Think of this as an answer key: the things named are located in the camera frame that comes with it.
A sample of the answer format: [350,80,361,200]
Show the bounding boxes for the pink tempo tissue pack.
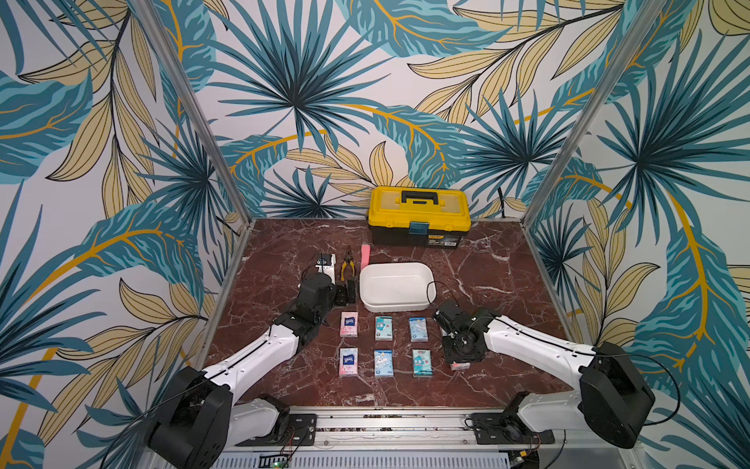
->
[340,312,359,338]
[339,348,359,377]

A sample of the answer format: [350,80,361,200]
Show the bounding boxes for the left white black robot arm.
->
[145,254,338,468]

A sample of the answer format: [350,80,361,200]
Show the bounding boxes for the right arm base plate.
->
[465,412,556,449]

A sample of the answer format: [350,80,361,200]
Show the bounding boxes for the pink utility knife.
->
[361,243,371,269]

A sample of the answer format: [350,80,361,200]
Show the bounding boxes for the aluminium corner post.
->
[132,0,252,228]
[521,0,666,231]

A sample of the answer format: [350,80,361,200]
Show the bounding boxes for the white plastic storage box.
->
[359,262,437,314]

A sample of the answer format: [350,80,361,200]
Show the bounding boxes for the right aluminium corner post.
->
[521,0,666,231]

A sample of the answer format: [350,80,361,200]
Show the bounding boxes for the left aluminium corner post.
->
[132,0,252,228]

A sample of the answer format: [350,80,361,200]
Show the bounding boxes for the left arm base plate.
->
[237,414,318,449]

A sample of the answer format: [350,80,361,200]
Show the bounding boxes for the teal cartoon tissue pack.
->
[375,317,394,341]

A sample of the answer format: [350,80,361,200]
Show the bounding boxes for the aluminium front rail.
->
[209,408,647,468]

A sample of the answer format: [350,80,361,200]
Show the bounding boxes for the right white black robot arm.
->
[434,301,655,449]

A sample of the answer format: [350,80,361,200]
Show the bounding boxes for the light blue cartoon tissue pack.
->
[373,350,395,378]

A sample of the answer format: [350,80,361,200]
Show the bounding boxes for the yellow handled pliers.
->
[340,246,357,283]

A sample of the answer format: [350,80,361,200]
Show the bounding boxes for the yellow black toolbox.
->
[367,187,472,249]

